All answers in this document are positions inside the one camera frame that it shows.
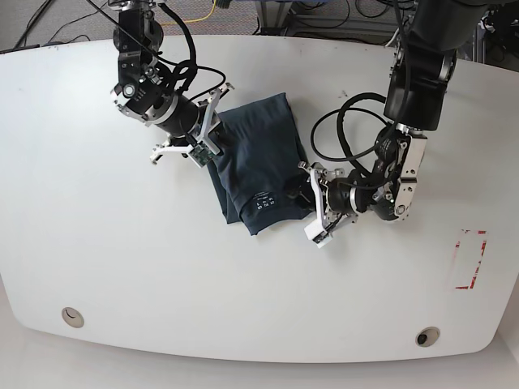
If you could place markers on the left table cable grommet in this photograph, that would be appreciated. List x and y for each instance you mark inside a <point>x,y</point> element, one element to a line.
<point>72,317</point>

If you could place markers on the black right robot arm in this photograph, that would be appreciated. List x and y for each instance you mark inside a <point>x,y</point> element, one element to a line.
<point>152,89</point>

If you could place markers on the dark navy t-shirt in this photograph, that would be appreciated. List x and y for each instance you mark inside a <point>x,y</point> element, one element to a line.
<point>263,152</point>

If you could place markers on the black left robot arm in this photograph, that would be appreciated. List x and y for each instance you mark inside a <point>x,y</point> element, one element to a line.
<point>385,176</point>

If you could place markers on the red tape rectangle marking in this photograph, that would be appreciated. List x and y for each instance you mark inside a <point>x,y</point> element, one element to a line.
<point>468,257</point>

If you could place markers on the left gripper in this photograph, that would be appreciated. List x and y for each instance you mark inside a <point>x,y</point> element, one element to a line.
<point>330,194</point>

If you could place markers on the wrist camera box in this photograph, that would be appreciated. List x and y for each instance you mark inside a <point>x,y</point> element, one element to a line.
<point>201,155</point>
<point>317,233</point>

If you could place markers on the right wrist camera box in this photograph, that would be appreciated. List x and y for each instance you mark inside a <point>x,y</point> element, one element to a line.
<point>201,155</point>

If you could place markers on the table cable grommet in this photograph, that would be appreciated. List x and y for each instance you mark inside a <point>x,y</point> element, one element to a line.
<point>427,337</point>
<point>72,317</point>

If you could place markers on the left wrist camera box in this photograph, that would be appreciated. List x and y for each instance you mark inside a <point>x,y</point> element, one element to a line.
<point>317,233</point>

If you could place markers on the right table cable grommet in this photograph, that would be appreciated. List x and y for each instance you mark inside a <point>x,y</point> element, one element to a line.
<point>427,337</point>

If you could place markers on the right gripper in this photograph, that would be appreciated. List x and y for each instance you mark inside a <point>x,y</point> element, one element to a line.
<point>188,123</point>

